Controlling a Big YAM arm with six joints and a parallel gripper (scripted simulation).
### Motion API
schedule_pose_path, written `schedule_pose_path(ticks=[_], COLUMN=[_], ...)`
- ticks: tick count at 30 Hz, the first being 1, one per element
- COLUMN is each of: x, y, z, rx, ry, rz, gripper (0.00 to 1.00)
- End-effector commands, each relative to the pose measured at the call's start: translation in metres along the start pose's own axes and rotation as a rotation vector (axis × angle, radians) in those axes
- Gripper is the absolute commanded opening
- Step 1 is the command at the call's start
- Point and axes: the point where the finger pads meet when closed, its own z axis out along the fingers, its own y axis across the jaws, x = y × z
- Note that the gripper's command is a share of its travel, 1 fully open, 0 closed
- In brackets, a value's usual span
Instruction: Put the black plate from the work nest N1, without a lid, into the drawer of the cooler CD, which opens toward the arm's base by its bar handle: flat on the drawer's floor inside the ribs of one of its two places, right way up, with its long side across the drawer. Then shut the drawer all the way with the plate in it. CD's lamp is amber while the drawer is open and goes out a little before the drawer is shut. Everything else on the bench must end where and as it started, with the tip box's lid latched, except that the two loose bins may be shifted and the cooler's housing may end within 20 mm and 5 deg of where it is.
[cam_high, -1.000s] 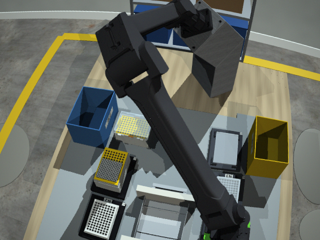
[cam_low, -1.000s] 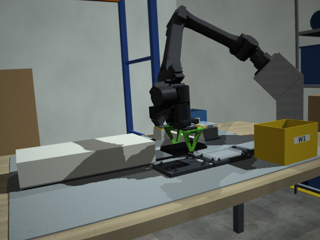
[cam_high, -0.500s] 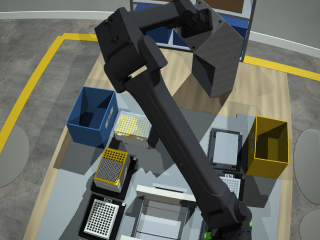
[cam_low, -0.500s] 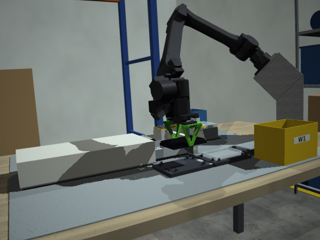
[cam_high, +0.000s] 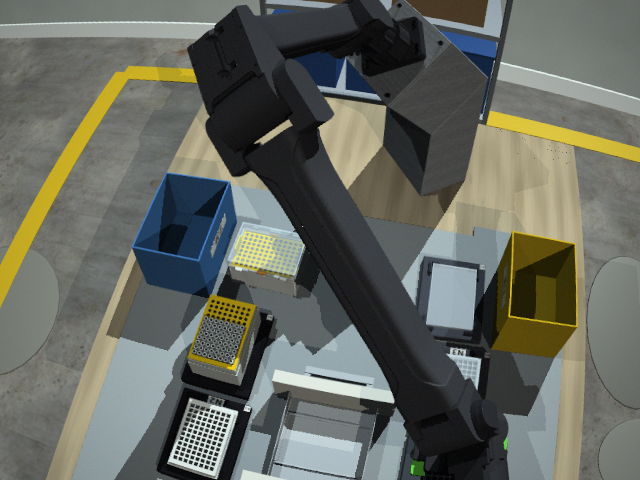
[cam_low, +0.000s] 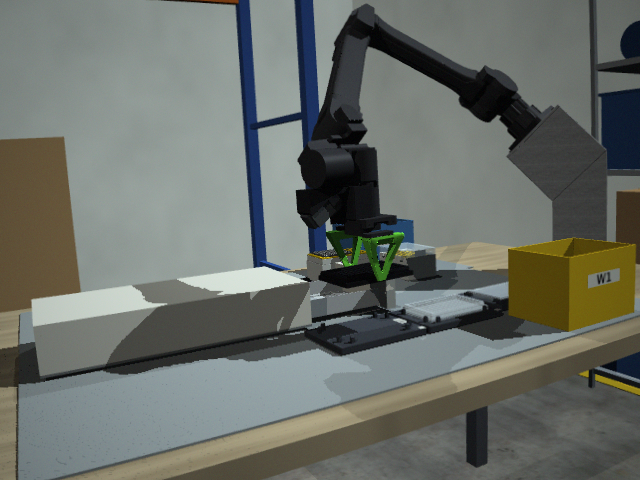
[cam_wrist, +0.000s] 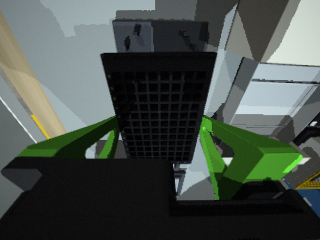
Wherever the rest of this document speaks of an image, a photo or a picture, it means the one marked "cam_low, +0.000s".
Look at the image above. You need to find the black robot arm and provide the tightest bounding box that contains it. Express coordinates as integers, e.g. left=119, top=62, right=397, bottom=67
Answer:
left=296, top=4, right=553, bottom=229

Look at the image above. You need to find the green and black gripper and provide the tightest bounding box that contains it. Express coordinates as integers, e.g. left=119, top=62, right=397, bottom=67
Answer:
left=326, top=181, right=404, bottom=282

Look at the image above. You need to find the grey flat mat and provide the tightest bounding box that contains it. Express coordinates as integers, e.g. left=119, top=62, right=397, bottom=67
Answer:
left=18, top=259, right=640, bottom=480

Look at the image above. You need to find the blue open-top bin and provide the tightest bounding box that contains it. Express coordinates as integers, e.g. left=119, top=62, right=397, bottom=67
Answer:
left=332, top=219, right=414, bottom=261

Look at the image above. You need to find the yellow open-top box labelled w1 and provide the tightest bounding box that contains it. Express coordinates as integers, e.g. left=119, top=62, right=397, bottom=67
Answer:
left=508, top=238, right=636, bottom=332

